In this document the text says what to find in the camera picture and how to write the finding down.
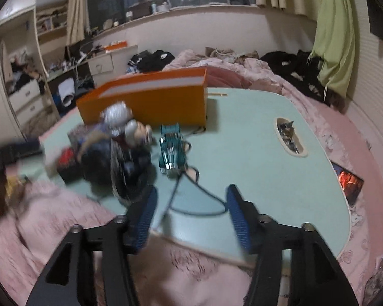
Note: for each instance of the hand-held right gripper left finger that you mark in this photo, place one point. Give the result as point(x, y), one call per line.
point(143, 220)

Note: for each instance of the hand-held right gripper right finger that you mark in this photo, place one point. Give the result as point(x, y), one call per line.
point(239, 220)

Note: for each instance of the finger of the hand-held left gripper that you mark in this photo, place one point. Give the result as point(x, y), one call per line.
point(19, 149)

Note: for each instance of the teal toy car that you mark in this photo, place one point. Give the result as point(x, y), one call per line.
point(170, 153)

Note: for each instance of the orange cardboard box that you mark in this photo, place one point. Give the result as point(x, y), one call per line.
point(166, 105)

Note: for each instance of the light blue desktop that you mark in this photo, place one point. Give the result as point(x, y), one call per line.
point(258, 165)

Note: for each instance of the small dark red box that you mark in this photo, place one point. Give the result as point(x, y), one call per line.
point(68, 164)

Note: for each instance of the brown drink carton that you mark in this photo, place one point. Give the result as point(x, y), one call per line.
point(79, 134)

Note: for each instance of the white wardrobe shelving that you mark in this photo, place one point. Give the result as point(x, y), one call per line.
point(25, 54)

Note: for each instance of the white rolled cloth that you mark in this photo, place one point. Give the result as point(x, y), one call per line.
point(66, 91)

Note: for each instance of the silver foil wrappers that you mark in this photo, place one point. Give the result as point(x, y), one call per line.
point(290, 137)

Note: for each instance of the phone with lit screen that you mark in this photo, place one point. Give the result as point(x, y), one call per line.
point(349, 181)

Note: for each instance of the white desk with drawer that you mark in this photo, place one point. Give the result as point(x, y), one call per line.
point(115, 62)

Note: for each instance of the beige narrow curtain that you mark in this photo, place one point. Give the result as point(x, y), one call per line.
point(76, 9)

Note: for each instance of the small orange box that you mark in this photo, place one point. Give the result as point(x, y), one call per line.
point(116, 47)

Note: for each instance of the red pillow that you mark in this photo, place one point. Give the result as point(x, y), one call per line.
point(226, 78)

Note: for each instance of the black striped clothes pile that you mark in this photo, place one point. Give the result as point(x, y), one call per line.
point(156, 60)

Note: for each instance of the beige clothing on bed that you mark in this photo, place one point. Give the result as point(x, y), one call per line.
point(229, 53)

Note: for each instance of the white bottle green cap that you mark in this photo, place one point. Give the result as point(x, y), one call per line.
point(153, 8)

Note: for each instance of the white round tub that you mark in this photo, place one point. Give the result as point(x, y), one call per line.
point(163, 7)

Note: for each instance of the green hanging cloth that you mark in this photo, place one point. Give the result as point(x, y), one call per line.
point(335, 38)

